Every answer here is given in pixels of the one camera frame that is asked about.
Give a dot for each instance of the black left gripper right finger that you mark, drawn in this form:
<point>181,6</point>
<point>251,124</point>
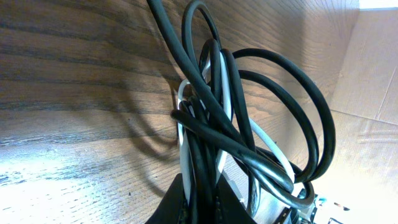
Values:
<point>231,208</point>

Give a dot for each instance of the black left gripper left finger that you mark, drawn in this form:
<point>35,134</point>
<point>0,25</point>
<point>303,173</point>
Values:
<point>173,207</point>

